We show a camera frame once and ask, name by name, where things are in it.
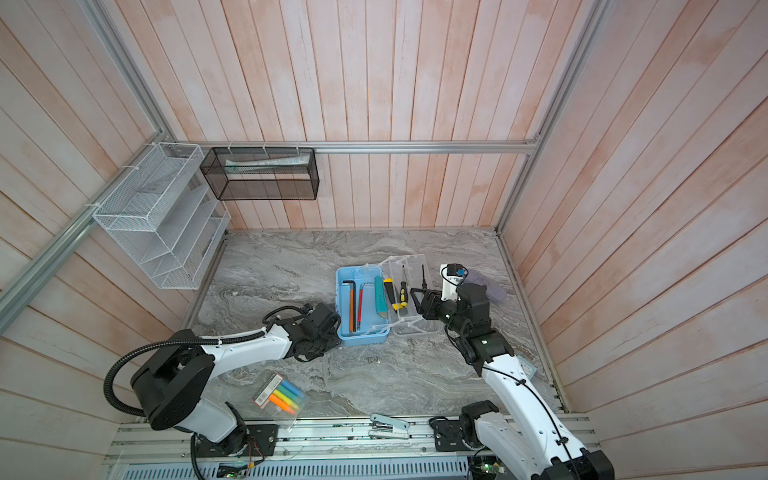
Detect white stapler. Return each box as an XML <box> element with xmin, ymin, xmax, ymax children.
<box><xmin>368</xmin><ymin>413</ymin><xmax>410</xmax><ymax>440</ymax></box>

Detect light blue tool box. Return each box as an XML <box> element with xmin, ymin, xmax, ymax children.
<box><xmin>335</xmin><ymin>264</ymin><xmax>390</xmax><ymax>347</ymax></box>

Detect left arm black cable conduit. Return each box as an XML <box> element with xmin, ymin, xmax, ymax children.
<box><xmin>103</xmin><ymin>304</ymin><xmax>313</xmax><ymax>480</ymax></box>

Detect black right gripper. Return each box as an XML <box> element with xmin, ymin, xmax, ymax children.
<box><xmin>412</xmin><ymin>286</ymin><xmax>469</xmax><ymax>338</ymax></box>

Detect teal handled tool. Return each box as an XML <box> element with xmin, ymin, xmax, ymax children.
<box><xmin>374</xmin><ymin>276</ymin><xmax>388</xmax><ymax>318</ymax></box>

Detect highlighter pack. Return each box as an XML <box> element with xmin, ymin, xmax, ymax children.
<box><xmin>251</xmin><ymin>372</ymin><xmax>310</xmax><ymax>419</ymax></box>

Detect lilac fabric glasses case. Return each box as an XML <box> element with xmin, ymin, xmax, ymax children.
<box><xmin>466</xmin><ymin>270</ymin><xmax>507</xmax><ymax>304</ymax></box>

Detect black hex key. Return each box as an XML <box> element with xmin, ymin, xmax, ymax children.
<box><xmin>342</xmin><ymin>280</ymin><xmax>357</xmax><ymax>319</ymax></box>

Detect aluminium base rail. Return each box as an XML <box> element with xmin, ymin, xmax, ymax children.
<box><xmin>104</xmin><ymin>412</ymin><xmax>602</xmax><ymax>466</ymax></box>

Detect black mesh wall basket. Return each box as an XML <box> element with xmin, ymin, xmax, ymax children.
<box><xmin>200</xmin><ymin>146</ymin><xmax>320</xmax><ymax>201</ymax></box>

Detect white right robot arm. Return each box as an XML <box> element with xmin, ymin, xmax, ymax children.
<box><xmin>411</xmin><ymin>283</ymin><xmax>615</xmax><ymax>479</ymax></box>

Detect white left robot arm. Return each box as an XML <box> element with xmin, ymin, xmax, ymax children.
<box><xmin>131</xmin><ymin>303</ymin><xmax>341</xmax><ymax>455</ymax></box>

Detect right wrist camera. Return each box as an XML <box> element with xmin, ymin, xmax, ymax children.
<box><xmin>440</xmin><ymin>263</ymin><xmax>468</xmax><ymax>301</ymax></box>

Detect white wire mesh shelf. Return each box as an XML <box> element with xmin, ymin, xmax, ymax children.
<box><xmin>94</xmin><ymin>143</ymin><xmax>231</xmax><ymax>290</ymax></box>

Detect black yellow utility knife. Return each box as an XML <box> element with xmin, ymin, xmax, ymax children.
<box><xmin>383</xmin><ymin>278</ymin><xmax>408</xmax><ymax>315</ymax></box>

